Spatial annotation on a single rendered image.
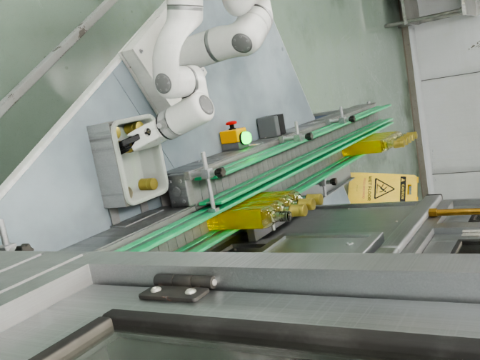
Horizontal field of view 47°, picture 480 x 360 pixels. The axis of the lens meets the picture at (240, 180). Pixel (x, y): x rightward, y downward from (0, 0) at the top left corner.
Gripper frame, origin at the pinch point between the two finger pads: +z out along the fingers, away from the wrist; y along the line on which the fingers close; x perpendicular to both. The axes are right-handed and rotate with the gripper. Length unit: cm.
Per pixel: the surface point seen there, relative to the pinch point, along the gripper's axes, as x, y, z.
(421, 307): -31, -77, -89
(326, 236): -46, 41, -23
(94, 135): 5.1, -7.6, 2.0
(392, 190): -79, 353, 63
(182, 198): -18.3, 11.8, -1.1
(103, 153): 0.0, -7.5, 1.6
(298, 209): -33.4, 25.8, -26.7
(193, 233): -28.9, 11.8, 0.0
